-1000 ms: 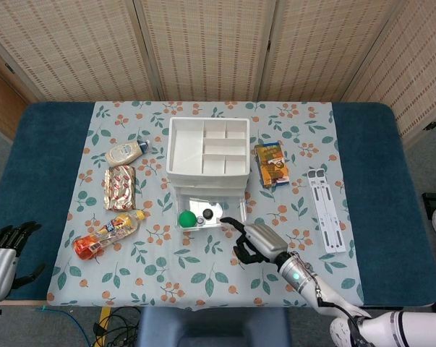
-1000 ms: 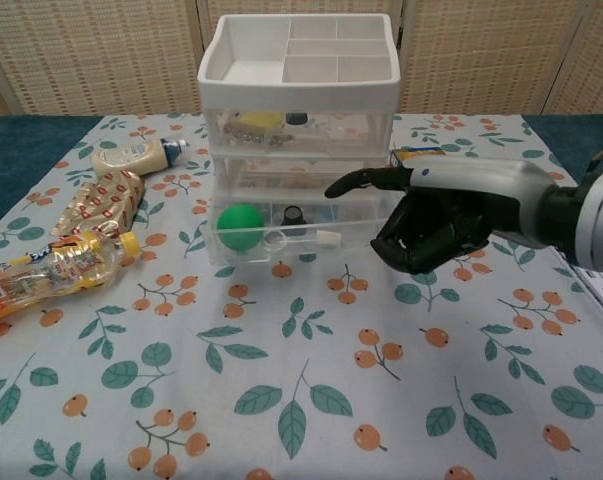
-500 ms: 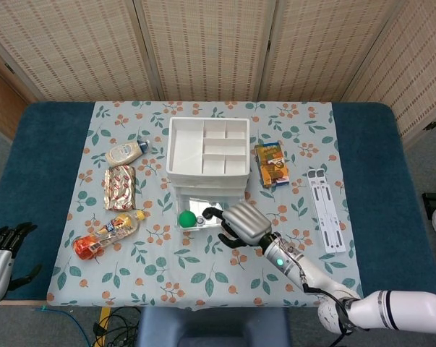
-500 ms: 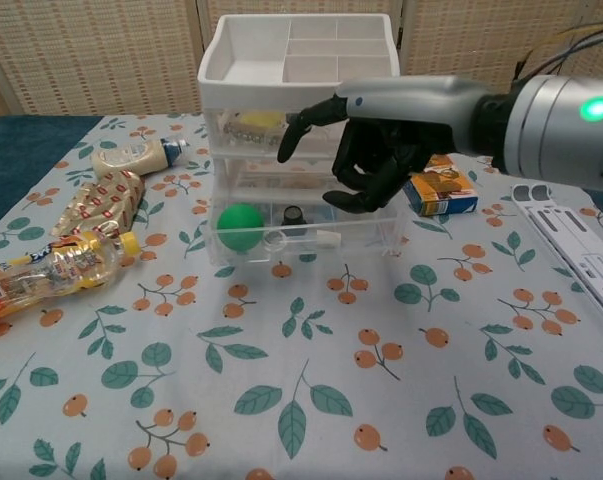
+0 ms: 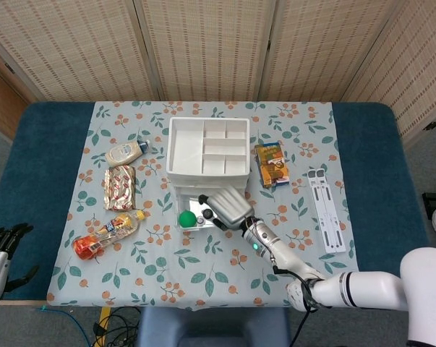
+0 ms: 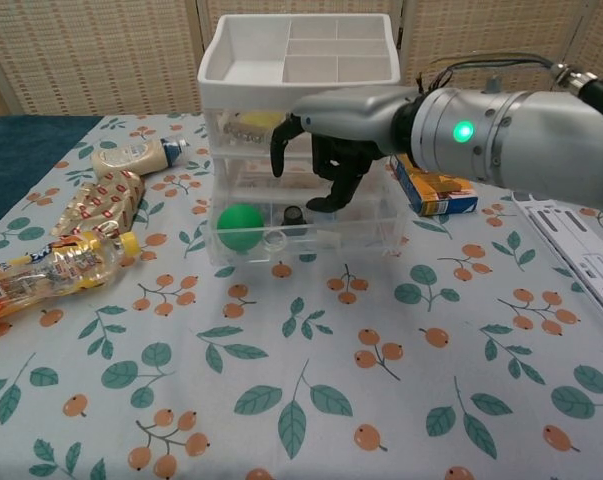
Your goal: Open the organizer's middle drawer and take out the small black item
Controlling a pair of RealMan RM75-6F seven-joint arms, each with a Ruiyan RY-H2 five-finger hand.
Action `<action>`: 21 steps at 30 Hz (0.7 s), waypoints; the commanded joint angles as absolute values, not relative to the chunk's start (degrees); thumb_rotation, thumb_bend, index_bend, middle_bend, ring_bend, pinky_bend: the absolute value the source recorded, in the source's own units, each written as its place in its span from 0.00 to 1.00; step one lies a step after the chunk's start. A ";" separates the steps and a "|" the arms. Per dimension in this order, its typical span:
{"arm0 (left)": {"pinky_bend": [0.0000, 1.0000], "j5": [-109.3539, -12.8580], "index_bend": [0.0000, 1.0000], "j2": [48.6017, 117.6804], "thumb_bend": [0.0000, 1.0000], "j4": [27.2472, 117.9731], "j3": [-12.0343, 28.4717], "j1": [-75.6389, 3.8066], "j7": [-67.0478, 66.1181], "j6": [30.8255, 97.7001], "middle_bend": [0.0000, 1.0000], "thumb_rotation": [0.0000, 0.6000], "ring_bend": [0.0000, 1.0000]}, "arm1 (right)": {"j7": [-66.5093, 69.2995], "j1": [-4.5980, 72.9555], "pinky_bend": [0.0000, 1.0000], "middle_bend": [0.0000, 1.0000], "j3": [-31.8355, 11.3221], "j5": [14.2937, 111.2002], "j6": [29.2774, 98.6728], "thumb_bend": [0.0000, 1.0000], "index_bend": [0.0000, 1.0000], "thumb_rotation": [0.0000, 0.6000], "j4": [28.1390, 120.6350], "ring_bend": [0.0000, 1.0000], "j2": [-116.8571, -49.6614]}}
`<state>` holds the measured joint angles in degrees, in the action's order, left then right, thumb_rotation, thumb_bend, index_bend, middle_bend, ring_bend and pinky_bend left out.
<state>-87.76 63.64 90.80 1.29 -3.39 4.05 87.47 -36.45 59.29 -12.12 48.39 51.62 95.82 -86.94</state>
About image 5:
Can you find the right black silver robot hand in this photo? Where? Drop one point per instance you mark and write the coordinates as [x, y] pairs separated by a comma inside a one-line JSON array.
[[230, 207]]

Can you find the clear plastic drawer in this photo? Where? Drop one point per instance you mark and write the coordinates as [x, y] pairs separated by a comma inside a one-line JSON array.
[[188, 204]]

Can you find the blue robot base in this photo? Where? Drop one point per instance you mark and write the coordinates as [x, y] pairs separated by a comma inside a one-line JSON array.
[[214, 329]]

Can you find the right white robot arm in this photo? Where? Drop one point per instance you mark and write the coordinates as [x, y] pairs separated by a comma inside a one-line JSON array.
[[366, 289]]

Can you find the green ball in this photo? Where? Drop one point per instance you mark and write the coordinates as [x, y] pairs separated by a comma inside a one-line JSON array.
[[187, 219]]

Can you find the blue orange carton box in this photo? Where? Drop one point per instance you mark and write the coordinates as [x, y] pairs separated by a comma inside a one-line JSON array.
[[272, 166]]

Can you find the white plastic drawer organizer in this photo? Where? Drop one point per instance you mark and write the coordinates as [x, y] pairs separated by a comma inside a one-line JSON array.
[[185, 144]]

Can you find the small clear round item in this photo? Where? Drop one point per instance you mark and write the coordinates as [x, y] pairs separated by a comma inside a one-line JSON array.
[[201, 220]]

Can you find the floral tablecloth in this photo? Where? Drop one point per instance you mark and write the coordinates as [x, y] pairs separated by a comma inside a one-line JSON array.
[[203, 260]]

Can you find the white folding stand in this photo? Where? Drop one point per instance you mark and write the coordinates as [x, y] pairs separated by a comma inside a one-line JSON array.
[[326, 217]]

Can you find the gold snack packet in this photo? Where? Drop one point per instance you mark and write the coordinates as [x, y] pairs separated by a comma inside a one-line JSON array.
[[119, 188]]

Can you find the teal padded table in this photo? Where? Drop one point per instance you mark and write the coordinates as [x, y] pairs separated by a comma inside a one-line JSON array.
[[40, 162]]

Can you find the yellow-capped plastic drink bottle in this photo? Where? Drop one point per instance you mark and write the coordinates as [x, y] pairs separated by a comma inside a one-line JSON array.
[[109, 233]]

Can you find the mayonnaise squeeze bottle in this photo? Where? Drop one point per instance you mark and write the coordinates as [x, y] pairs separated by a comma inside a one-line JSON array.
[[123, 153]]

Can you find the woven folding screen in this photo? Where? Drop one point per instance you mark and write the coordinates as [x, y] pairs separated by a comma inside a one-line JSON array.
[[210, 47]]

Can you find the black floor equipment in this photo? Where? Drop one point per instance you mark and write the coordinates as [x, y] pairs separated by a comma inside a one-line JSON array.
[[434, 200]]

